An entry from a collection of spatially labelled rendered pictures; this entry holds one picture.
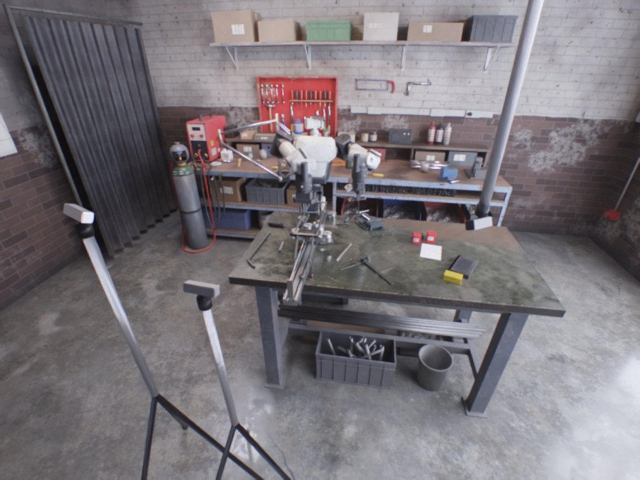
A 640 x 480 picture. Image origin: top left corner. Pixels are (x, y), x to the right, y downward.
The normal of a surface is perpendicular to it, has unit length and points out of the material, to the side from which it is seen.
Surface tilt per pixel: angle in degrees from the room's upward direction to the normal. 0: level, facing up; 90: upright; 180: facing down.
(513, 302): 0
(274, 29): 91
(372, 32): 88
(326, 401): 0
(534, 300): 0
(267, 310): 90
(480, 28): 90
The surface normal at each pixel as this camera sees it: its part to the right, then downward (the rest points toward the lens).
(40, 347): 0.00, -0.87
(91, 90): 0.51, 0.44
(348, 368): -0.16, 0.49
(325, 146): 0.28, 0.22
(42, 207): 0.99, 0.08
